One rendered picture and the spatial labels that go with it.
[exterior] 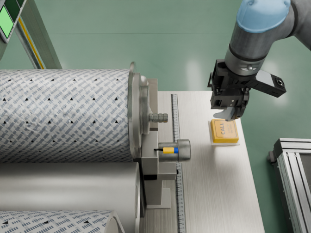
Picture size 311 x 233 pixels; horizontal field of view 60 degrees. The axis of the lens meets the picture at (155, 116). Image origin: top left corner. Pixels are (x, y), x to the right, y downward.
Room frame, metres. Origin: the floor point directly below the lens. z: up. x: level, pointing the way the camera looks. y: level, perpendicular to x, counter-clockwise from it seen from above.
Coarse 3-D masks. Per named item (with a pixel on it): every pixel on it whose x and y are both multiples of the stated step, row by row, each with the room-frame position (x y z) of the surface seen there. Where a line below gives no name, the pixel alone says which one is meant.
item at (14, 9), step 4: (8, 0) 0.59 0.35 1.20; (12, 0) 0.61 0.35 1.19; (8, 4) 0.58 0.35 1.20; (12, 4) 0.60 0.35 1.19; (16, 4) 0.62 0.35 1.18; (8, 8) 0.57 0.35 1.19; (12, 8) 0.59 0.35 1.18; (16, 8) 0.61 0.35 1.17; (12, 12) 0.58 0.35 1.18; (16, 12) 0.60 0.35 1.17; (12, 16) 0.57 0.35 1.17; (16, 16) 0.59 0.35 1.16
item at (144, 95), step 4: (140, 88) 0.25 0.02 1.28; (144, 88) 0.25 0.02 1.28; (148, 88) 0.25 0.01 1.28; (140, 92) 0.24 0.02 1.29; (144, 92) 0.24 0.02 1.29; (148, 92) 0.24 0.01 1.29; (140, 96) 0.24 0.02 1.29; (144, 96) 0.24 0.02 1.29; (148, 96) 0.24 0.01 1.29; (140, 100) 0.23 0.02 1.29; (144, 100) 0.23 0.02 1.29; (148, 100) 0.23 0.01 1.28; (140, 104) 0.22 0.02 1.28; (144, 104) 0.22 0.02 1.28; (148, 104) 0.22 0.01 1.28; (140, 108) 0.22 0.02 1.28; (144, 108) 0.22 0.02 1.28; (148, 108) 0.22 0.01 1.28; (140, 112) 0.21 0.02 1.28; (144, 112) 0.21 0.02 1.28; (148, 112) 0.21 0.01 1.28; (140, 116) 0.21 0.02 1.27; (144, 116) 0.21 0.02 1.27; (148, 116) 0.21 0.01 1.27; (140, 120) 0.21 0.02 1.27; (144, 120) 0.21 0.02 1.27; (148, 120) 0.21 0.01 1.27; (140, 124) 0.20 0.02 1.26; (144, 124) 0.20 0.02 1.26; (148, 124) 0.20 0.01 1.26; (140, 128) 0.20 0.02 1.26; (144, 128) 0.20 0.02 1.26; (148, 128) 0.20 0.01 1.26; (140, 132) 0.20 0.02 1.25; (144, 132) 0.20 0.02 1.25; (148, 132) 0.20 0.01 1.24
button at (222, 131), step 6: (216, 120) 0.43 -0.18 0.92; (222, 120) 0.43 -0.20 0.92; (234, 120) 0.43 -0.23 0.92; (216, 126) 0.41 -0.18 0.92; (222, 126) 0.41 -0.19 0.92; (228, 126) 0.41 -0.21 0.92; (234, 126) 0.41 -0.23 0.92; (216, 132) 0.39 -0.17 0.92; (222, 132) 0.39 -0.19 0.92; (228, 132) 0.39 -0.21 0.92; (234, 132) 0.39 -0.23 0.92; (216, 138) 0.37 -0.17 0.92; (222, 138) 0.37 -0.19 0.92; (228, 138) 0.37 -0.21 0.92; (234, 138) 0.37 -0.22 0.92
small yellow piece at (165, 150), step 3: (165, 147) 0.18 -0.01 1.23; (168, 147) 0.18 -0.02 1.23; (171, 147) 0.18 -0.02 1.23; (174, 147) 0.18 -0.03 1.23; (177, 147) 0.18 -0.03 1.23; (156, 150) 0.19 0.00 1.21; (159, 150) 0.18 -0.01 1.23; (162, 150) 0.18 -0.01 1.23; (165, 150) 0.18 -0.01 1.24; (168, 150) 0.18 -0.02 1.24; (171, 150) 0.18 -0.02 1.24; (174, 150) 0.18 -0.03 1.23; (177, 150) 0.18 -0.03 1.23
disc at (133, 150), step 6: (132, 66) 0.26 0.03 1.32; (132, 72) 0.25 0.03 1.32; (132, 78) 0.24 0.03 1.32; (132, 84) 0.23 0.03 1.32; (132, 90) 0.22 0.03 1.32; (132, 96) 0.22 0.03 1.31; (132, 102) 0.21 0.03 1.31; (132, 108) 0.20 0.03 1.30; (132, 114) 0.20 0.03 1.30; (132, 120) 0.19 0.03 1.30; (132, 126) 0.18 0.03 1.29; (132, 132) 0.18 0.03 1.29; (132, 138) 0.17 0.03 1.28; (132, 144) 0.17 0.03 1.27; (132, 150) 0.16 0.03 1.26; (132, 156) 0.16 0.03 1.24
